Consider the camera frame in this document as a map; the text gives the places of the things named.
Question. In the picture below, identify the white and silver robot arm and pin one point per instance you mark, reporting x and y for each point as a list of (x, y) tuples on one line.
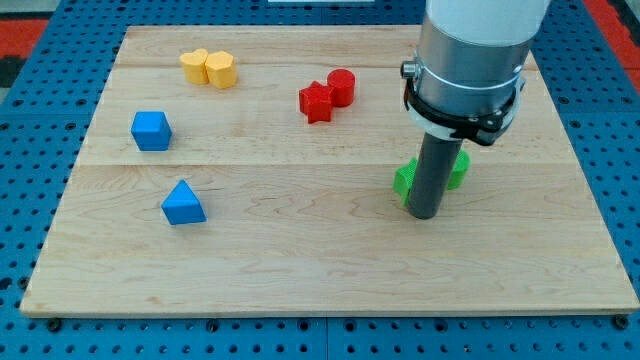
[(464, 81)]

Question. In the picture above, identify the blue triangle block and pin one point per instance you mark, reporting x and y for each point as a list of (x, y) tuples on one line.
[(182, 206)]

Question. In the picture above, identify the blue cube block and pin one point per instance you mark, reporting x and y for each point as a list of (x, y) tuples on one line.
[(151, 131)]

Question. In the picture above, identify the red star block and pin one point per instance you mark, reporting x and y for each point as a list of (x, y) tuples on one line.
[(315, 102)]

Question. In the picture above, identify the green star block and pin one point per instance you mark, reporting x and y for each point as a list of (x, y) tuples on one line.
[(403, 180)]

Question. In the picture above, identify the light wooden board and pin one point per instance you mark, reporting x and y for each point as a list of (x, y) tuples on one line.
[(302, 219)]

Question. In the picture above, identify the red cylinder block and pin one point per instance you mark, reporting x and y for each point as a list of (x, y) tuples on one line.
[(342, 82)]

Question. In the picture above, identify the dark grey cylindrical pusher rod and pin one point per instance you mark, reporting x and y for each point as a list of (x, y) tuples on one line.
[(433, 170)]

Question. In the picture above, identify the green round block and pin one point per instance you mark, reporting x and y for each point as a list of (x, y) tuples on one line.
[(459, 170)]

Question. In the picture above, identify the yellow hexagon block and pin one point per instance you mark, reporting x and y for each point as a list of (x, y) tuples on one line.
[(221, 69)]

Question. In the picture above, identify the yellow heart block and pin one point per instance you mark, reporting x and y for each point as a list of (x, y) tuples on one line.
[(193, 65)]

